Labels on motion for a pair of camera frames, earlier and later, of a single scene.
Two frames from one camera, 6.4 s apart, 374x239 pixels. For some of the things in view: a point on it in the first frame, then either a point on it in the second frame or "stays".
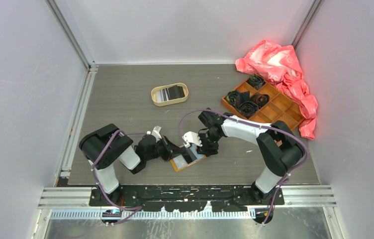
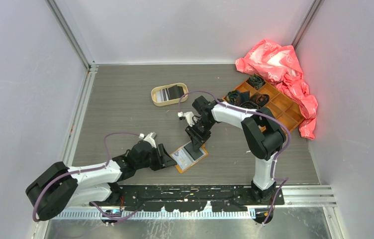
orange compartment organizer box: (277, 108) stays
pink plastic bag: (280, 65) stays
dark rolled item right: (261, 99) stays
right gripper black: (208, 151) to (197, 139)
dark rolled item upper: (255, 81) stays
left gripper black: (170, 149) to (164, 158)
